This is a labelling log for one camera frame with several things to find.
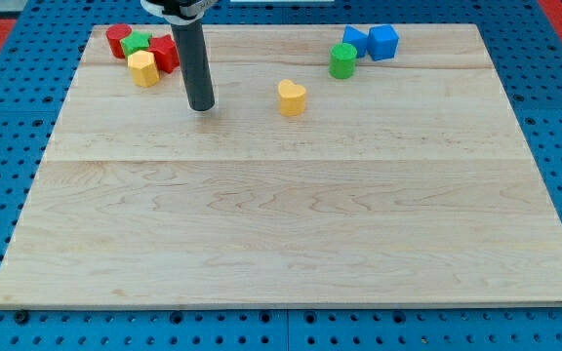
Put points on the white and black end effector mount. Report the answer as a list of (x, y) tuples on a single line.
[(178, 11)]

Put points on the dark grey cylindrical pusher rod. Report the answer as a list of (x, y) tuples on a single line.
[(195, 69)]

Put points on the yellow heart block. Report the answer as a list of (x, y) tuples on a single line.
[(291, 98)]

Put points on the green star block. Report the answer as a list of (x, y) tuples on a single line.
[(135, 41)]

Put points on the yellow hexagon block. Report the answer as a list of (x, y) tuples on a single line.
[(143, 68)]

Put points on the red cylinder block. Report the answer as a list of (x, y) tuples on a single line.
[(114, 34)]

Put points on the green cylinder block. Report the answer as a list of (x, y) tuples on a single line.
[(342, 60)]

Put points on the blue triangle block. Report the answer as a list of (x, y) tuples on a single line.
[(357, 38)]

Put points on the blue cube block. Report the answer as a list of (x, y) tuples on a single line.
[(382, 42)]

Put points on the light wooden board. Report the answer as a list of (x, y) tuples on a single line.
[(408, 185)]

